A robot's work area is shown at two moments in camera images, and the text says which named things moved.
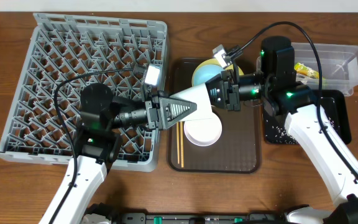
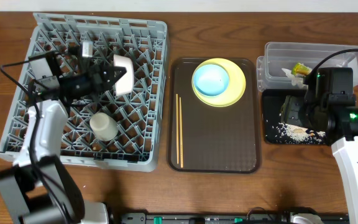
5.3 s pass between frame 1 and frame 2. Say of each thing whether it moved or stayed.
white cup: moved
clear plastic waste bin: stayed
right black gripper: moved
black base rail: stayed
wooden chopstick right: stayed
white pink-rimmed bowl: moved
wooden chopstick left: stayed
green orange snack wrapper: stayed
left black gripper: moved
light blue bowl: stayed
